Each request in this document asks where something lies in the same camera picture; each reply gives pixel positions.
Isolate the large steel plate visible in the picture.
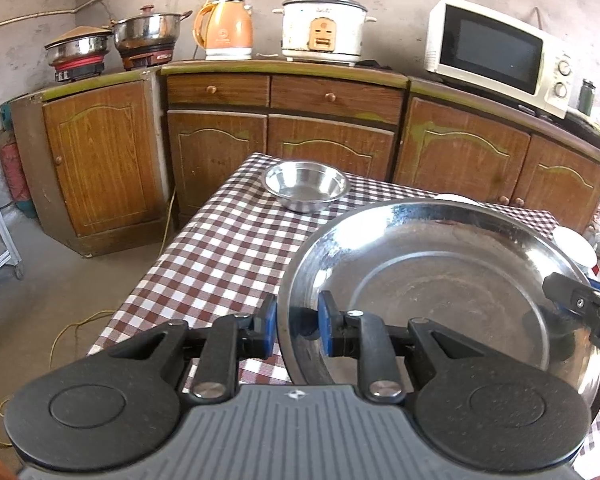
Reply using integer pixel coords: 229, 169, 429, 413
277, 198, 600, 411

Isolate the small steel bowl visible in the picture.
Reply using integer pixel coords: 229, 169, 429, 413
260, 160, 350, 214

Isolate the blue patterned porcelain bowl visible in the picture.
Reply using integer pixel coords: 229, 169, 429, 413
552, 226, 597, 276

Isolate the brown checkered tablecloth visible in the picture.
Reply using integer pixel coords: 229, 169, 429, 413
96, 154, 600, 465

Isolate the white ceramic bowl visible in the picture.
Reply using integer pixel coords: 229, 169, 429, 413
435, 193, 481, 206

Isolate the green thermos bottle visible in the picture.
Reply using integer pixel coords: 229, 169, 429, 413
577, 79, 596, 116

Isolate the wooden kitchen cabinet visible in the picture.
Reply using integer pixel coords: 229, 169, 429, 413
10, 61, 600, 257

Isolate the cream microwave oven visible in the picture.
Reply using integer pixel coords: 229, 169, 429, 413
424, 0, 572, 118

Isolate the red gas cylinder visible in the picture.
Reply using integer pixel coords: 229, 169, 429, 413
0, 102, 38, 219

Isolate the white rice cooker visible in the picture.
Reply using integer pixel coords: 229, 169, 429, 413
273, 0, 377, 66

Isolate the steel pot on cooker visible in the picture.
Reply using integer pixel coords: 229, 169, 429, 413
110, 4, 193, 70

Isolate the orange electric kettle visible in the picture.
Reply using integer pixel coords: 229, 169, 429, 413
193, 0, 253, 61

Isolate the lidded steel pot left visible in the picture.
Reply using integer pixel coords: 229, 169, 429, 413
45, 26, 112, 84

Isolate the yellow cable on floor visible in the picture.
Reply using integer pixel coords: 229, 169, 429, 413
0, 188, 178, 449

